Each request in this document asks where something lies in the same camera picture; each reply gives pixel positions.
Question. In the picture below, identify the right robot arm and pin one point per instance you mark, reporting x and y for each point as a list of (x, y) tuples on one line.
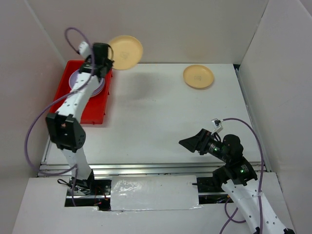
[(238, 179)]

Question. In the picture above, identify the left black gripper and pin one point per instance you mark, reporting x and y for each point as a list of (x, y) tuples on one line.
[(108, 64)]

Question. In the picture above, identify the yellow plate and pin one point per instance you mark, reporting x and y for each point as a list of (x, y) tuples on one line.
[(198, 76), (127, 52)]

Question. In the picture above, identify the purple plate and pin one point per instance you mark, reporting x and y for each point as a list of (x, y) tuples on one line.
[(73, 78)]

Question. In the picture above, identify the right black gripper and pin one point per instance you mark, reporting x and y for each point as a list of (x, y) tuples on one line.
[(198, 142)]

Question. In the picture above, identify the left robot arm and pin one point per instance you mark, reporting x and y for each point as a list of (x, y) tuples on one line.
[(64, 125)]

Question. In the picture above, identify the pink plate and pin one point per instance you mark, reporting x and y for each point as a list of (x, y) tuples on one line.
[(98, 90)]

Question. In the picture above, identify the aluminium rail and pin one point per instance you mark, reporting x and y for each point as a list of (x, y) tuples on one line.
[(138, 169)]

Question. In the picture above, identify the red plastic bin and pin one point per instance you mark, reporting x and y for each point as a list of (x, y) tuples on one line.
[(94, 111)]

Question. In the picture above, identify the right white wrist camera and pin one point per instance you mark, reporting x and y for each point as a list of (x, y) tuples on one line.
[(217, 124)]

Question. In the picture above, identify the white taped cover panel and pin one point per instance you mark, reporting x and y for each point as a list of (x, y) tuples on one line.
[(154, 193)]

